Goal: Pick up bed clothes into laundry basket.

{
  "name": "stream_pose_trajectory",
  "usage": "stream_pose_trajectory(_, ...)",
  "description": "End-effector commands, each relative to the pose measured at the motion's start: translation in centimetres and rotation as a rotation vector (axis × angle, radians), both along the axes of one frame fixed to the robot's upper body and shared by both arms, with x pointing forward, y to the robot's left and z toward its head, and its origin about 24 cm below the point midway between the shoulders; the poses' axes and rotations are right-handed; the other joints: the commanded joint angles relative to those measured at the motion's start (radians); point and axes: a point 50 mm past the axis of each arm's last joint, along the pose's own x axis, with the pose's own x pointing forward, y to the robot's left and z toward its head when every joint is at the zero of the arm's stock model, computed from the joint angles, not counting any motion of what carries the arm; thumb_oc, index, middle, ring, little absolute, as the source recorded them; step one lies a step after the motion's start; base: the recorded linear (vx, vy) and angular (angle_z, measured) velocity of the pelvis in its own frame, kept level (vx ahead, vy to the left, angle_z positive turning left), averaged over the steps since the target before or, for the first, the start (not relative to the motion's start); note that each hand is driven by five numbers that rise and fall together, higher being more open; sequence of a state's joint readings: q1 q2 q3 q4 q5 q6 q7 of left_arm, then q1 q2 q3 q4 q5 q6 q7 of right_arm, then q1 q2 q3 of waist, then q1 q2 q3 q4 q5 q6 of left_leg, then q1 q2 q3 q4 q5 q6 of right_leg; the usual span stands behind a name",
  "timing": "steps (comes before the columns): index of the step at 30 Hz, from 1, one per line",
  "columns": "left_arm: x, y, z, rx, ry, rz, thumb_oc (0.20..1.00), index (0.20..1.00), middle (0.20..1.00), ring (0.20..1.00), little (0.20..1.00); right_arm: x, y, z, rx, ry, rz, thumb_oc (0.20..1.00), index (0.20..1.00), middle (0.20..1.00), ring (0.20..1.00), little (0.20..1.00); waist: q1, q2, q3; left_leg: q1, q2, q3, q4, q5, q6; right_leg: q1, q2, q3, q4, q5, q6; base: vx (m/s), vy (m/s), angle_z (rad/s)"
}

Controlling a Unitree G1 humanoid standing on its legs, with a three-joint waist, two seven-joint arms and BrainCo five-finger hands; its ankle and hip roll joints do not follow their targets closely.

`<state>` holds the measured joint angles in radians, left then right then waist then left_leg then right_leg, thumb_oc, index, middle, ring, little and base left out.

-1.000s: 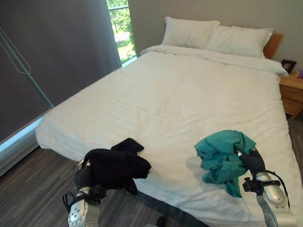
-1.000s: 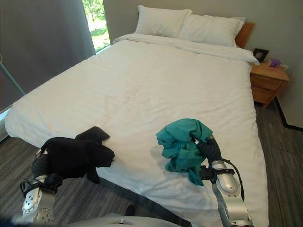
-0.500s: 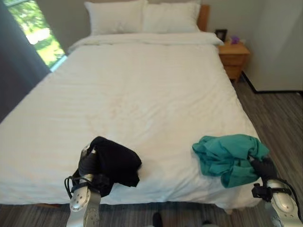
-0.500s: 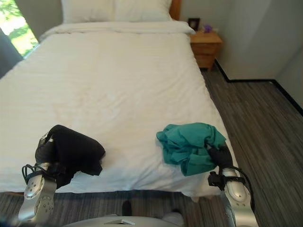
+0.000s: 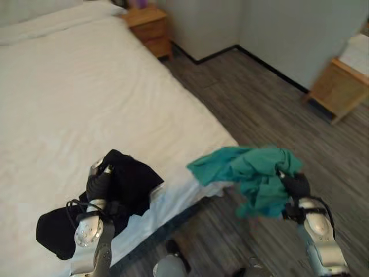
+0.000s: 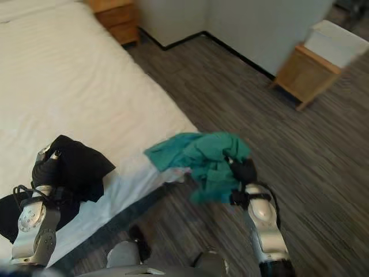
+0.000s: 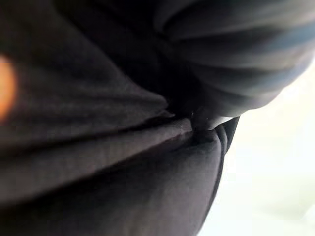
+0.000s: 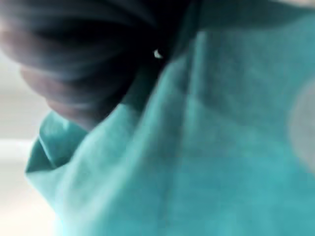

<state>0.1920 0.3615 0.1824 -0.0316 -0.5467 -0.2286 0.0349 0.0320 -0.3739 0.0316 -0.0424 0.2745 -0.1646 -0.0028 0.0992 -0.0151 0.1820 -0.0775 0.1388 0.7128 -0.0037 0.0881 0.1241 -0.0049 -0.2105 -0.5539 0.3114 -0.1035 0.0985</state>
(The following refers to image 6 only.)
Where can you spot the silver robot legs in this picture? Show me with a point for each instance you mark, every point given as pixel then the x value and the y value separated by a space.
pixel 161 259

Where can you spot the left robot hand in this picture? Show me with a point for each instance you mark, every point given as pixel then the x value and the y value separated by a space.
pixel 43 170

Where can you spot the teal green garment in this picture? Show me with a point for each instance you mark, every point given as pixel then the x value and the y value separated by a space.
pixel 207 164

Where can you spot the black garment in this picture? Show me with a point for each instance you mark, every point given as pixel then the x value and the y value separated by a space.
pixel 78 170

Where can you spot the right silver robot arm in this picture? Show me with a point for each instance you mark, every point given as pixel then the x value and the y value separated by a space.
pixel 263 222

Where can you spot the wooden nightstand with drawers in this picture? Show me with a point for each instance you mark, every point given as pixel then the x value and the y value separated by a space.
pixel 116 20

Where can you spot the white laundry basket liner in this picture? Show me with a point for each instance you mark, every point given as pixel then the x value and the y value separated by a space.
pixel 335 41

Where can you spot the white pillow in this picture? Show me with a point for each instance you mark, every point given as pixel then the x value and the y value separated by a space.
pixel 29 8

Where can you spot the wooden laundry basket stand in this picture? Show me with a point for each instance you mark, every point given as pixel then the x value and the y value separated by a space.
pixel 305 75

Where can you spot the white bed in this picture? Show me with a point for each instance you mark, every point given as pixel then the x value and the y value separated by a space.
pixel 72 95

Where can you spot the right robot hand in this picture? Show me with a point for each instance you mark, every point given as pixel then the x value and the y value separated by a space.
pixel 244 171

